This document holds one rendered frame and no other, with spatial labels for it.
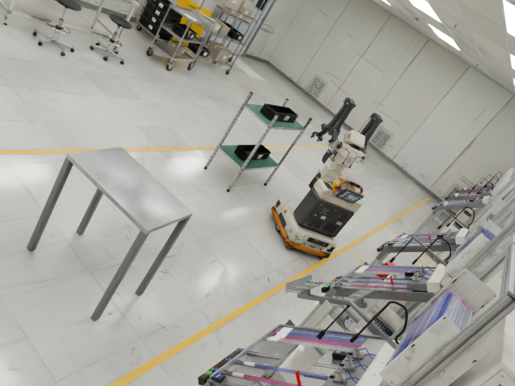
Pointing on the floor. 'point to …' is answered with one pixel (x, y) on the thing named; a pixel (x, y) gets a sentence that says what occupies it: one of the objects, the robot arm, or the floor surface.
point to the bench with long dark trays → (70, 25)
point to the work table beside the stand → (113, 168)
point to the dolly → (154, 14)
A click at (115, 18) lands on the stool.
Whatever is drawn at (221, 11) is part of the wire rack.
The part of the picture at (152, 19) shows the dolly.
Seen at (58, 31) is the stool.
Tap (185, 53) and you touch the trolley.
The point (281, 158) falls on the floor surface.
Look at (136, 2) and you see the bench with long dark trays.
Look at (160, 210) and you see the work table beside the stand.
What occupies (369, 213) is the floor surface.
